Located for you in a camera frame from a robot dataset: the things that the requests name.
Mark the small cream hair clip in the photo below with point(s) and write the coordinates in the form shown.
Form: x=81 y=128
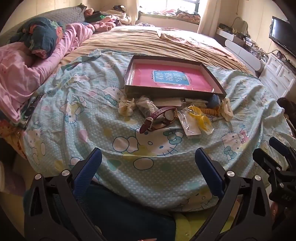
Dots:
x=126 y=106

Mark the white drawer cabinet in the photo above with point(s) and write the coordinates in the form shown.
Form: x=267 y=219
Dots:
x=278 y=78

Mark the pile of clothes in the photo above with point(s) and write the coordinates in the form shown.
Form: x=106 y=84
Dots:
x=117 y=15

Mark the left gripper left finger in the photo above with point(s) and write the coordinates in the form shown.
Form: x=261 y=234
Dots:
x=52 y=205

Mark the cream curtain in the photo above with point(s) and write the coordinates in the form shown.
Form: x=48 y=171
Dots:
x=209 y=12

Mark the yellow bangles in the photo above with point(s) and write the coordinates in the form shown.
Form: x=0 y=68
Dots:
x=203 y=121

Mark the black flat television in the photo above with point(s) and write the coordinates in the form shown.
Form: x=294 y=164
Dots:
x=283 y=34

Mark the window seat clothes pile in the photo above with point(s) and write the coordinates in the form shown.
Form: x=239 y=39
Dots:
x=182 y=15

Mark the pink quilt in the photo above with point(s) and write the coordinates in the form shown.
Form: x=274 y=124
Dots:
x=22 y=73

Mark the clear bag with earrings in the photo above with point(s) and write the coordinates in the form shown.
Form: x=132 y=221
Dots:
x=189 y=124

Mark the pink plush toy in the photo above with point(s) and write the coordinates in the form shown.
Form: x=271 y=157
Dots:
x=103 y=27

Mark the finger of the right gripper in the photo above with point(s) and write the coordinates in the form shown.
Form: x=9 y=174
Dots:
x=286 y=151
x=270 y=162

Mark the dark cardboard tray box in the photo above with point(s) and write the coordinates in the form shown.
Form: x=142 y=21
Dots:
x=138 y=91

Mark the dark floral pillow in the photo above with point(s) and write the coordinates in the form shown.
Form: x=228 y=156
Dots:
x=40 y=35

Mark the white grey low cabinet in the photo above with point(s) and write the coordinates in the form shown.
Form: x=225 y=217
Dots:
x=236 y=47

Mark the pink book with blue label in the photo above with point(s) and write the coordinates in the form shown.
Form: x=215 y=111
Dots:
x=172 y=77

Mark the tan bed blanket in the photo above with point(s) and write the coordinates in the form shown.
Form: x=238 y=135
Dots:
x=145 y=40

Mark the small blue jewelry box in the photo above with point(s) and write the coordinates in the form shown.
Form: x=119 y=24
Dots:
x=213 y=102

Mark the bag of dark jewelry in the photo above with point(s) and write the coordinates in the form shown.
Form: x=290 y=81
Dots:
x=146 y=106

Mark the Hello Kitty blue sheet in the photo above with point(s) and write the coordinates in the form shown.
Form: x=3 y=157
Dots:
x=146 y=159

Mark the cream hair claw clip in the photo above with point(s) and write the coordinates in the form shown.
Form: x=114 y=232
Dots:
x=226 y=110

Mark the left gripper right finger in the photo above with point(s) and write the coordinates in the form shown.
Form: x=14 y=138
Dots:
x=242 y=211

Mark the pink floral thin blanket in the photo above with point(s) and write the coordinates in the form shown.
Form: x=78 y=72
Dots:
x=194 y=40

